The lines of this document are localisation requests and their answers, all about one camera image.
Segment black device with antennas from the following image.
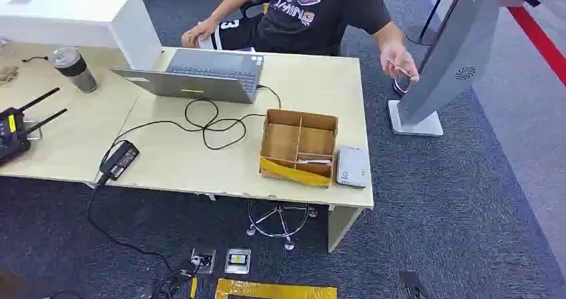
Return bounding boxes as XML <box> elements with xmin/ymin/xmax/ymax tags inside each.
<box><xmin>0</xmin><ymin>87</ymin><xmax>69</xmax><ymax>166</ymax></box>

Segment grey laptop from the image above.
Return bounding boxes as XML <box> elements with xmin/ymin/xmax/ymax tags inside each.
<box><xmin>110</xmin><ymin>48</ymin><xmax>265</xmax><ymax>105</ymax></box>

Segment person's left hand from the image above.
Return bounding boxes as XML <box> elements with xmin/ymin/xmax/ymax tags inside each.
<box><xmin>380</xmin><ymin>41</ymin><xmax>420</xmax><ymax>83</ymax></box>

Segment black power adapter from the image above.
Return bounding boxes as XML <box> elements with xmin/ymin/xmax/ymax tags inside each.
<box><xmin>99</xmin><ymin>140</ymin><xmax>141</xmax><ymax>182</ymax></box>

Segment long yellow floor tape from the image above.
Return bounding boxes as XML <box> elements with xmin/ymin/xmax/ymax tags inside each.
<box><xmin>214</xmin><ymin>278</ymin><xmax>338</xmax><ymax>299</ymax></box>

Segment person's right hand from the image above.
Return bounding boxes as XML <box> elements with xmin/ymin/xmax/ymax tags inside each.
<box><xmin>181</xmin><ymin>19</ymin><xmax>220</xmax><ymax>49</ymax></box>

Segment wooden divided card box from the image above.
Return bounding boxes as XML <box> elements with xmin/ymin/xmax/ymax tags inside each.
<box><xmin>259</xmin><ymin>107</ymin><xmax>339</xmax><ymax>188</ymax></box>

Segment white counter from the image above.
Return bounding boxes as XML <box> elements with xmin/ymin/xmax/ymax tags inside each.
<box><xmin>0</xmin><ymin>0</ymin><xmax>163</xmax><ymax>71</ymax></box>

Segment grey kiosk stand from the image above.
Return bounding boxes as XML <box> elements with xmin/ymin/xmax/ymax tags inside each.
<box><xmin>388</xmin><ymin>0</ymin><xmax>501</xmax><ymax>137</ymax></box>

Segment floor socket with plug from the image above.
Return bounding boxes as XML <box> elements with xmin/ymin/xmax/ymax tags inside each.
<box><xmin>190</xmin><ymin>248</ymin><xmax>217</xmax><ymax>275</ymax></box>

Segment lidded coffee cup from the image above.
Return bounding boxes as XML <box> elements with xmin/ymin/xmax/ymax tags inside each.
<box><xmin>48</xmin><ymin>46</ymin><xmax>99</xmax><ymax>95</ymax></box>

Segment person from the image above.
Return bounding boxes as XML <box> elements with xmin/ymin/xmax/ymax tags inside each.
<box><xmin>181</xmin><ymin>0</ymin><xmax>420</xmax><ymax>83</ymax></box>

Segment chrome chair base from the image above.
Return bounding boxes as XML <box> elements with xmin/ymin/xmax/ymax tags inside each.
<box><xmin>246</xmin><ymin>201</ymin><xmax>319</xmax><ymax>251</ymax></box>

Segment black frame pole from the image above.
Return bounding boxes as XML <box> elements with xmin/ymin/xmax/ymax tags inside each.
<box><xmin>418</xmin><ymin>0</ymin><xmax>453</xmax><ymax>46</ymax></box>

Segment red strip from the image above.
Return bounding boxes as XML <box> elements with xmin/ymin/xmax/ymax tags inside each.
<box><xmin>507</xmin><ymin>5</ymin><xmax>566</xmax><ymax>87</ymax></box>

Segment black mains cable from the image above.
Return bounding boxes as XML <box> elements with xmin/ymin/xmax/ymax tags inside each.
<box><xmin>86</xmin><ymin>175</ymin><xmax>200</xmax><ymax>284</ymax></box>

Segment black white round object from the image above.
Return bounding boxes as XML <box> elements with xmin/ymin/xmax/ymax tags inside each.
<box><xmin>392</xmin><ymin>77</ymin><xmax>411</xmax><ymax>97</ymax></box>

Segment black laptop charger cable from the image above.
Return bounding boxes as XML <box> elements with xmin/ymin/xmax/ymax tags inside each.
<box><xmin>99</xmin><ymin>84</ymin><xmax>282</xmax><ymax>170</ymax></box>

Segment white card reader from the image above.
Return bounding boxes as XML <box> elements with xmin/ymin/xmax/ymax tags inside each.
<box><xmin>336</xmin><ymin>145</ymin><xmax>371</xmax><ymax>189</ymax></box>

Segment pale wooden desk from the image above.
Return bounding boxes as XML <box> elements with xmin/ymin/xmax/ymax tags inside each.
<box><xmin>0</xmin><ymin>40</ymin><xmax>375</xmax><ymax>254</ymax></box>

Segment floor socket with yellow label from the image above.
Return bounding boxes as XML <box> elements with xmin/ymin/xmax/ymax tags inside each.
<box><xmin>224</xmin><ymin>248</ymin><xmax>252</xmax><ymax>275</ymax></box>

